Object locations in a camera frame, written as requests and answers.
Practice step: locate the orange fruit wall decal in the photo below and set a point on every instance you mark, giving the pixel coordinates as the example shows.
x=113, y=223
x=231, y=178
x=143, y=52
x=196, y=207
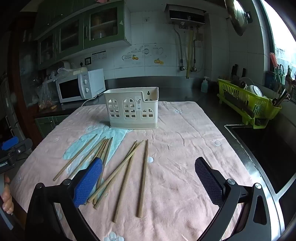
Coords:
x=159, y=61

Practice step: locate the black sink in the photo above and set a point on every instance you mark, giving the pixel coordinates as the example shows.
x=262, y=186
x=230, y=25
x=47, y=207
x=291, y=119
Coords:
x=266, y=148

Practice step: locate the person's left hand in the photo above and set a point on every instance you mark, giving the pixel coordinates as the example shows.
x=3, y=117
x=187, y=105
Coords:
x=7, y=198

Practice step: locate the wall power outlet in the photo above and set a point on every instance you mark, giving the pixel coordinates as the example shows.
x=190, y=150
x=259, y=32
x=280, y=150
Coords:
x=87, y=60

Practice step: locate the kitchen cleaver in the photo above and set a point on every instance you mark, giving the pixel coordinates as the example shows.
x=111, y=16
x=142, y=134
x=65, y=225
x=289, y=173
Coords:
x=238, y=103

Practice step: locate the hanging metal pot lid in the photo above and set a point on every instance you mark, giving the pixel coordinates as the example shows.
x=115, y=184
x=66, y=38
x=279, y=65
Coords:
x=238, y=16

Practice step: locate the soap dispenser bottle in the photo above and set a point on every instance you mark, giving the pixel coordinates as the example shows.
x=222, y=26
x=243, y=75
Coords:
x=204, y=85

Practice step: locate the cream plastic utensil holder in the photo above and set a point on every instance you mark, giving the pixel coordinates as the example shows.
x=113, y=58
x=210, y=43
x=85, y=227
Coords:
x=129, y=109

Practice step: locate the clear plastic bag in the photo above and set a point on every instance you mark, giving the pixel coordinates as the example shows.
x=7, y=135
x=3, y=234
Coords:
x=45, y=93

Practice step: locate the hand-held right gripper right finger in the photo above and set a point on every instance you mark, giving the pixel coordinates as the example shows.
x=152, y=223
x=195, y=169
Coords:
x=208, y=183

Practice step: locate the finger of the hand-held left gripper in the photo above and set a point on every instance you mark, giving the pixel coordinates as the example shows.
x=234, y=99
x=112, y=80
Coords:
x=10, y=142
x=25, y=144

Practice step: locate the metal cutlery bundle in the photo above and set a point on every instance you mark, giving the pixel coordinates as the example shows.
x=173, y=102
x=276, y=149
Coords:
x=281, y=96

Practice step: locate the pink printed towel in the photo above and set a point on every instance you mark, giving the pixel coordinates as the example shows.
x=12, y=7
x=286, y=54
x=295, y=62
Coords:
x=180, y=162

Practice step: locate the green wall cabinets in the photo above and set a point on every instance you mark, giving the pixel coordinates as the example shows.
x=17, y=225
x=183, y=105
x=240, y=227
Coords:
x=76, y=32

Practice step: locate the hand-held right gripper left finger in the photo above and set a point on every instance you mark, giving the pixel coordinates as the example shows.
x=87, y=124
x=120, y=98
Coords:
x=89, y=183

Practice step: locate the green plastic dish rack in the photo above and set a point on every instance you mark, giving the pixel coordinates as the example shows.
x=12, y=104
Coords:
x=261, y=109

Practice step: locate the white bowl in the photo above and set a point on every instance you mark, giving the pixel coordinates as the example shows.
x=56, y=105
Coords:
x=255, y=90

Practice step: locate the wall water heater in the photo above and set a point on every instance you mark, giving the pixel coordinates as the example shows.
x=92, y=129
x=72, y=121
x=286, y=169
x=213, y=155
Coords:
x=185, y=14

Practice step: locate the white microwave oven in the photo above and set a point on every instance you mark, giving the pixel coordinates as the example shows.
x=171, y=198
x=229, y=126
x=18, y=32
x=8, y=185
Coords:
x=78, y=87

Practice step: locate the window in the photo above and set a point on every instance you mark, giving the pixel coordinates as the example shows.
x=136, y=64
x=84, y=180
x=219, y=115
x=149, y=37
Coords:
x=283, y=32

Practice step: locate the green base cabinet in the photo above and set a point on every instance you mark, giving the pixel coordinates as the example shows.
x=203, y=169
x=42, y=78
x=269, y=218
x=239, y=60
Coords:
x=46, y=122

